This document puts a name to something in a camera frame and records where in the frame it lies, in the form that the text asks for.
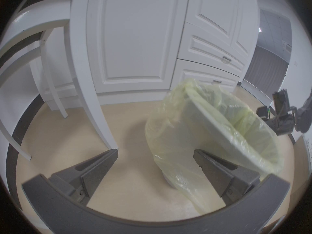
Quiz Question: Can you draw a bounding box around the white wardrobe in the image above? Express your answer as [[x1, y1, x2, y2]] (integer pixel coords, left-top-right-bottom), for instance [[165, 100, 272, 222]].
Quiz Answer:
[[29, 0, 260, 107]]

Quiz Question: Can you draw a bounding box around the white chair dark grey seat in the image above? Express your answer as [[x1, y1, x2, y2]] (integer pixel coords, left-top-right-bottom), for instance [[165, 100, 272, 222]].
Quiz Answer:
[[0, 0, 119, 161]]

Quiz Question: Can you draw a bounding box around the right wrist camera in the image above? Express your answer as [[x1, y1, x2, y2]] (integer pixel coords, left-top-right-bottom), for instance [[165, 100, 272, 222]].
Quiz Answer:
[[256, 106, 270, 119]]

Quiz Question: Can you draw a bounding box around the yellow plastic bag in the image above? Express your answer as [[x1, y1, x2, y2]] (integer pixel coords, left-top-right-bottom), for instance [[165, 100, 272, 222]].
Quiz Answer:
[[144, 78, 285, 215]]

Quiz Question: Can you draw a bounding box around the white trash bin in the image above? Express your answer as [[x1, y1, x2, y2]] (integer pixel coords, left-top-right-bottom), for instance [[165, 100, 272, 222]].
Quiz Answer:
[[162, 87, 281, 190]]

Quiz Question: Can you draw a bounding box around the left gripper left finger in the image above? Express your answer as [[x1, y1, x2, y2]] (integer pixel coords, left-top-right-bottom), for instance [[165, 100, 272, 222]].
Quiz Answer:
[[48, 148, 119, 206]]

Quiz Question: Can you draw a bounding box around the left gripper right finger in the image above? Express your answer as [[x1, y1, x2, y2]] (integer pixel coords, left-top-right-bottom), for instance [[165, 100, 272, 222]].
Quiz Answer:
[[193, 149, 261, 202]]

